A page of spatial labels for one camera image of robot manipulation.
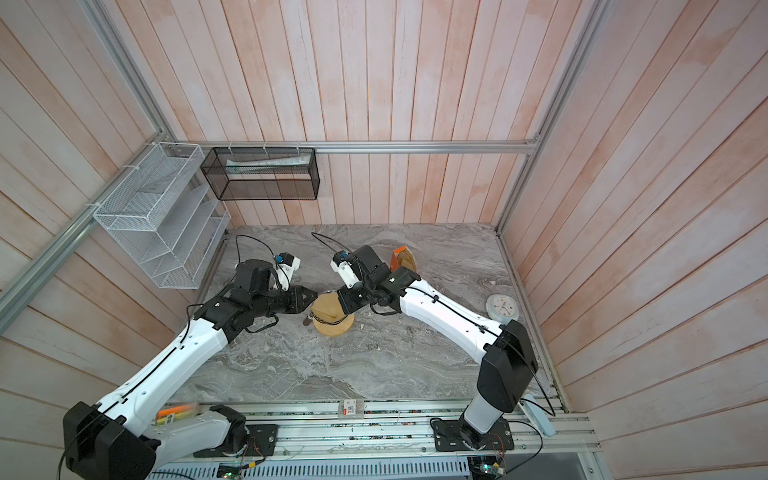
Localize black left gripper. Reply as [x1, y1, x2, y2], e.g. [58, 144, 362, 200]
[252, 285, 319, 317]

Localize ribbed glass dripper cone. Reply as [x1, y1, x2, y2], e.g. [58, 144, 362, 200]
[310, 303, 350, 320]

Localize single brown paper filter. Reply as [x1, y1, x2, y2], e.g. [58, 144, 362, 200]
[310, 291, 347, 325]

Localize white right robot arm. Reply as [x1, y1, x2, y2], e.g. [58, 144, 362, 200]
[330, 245, 538, 451]

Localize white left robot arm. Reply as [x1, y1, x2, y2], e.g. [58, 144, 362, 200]
[57, 252, 317, 479]

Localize orange coffee filter box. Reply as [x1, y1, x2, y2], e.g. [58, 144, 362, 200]
[390, 246, 407, 271]

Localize brown paper coffee filters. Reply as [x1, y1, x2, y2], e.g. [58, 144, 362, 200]
[400, 247, 418, 272]

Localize small red white box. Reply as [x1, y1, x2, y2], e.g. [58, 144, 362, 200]
[338, 399, 365, 420]

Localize white round timer clock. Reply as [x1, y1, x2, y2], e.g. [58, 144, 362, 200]
[486, 294, 520, 324]

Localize white handheld device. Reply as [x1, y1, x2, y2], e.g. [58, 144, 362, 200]
[519, 393, 556, 437]

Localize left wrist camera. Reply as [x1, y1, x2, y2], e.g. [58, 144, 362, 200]
[274, 252, 301, 291]

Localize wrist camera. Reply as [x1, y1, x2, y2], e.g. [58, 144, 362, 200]
[330, 250, 360, 289]
[274, 252, 301, 291]

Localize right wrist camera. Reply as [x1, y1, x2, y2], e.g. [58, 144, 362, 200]
[330, 250, 360, 289]

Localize aluminium mounting rail base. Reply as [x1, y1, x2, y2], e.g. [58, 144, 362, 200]
[151, 400, 611, 479]

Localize black wire mesh basket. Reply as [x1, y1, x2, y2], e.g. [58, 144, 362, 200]
[201, 146, 321, 201]

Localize white wire mesh shelf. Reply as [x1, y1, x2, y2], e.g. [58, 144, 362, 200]
[94, 143, 231, 290]

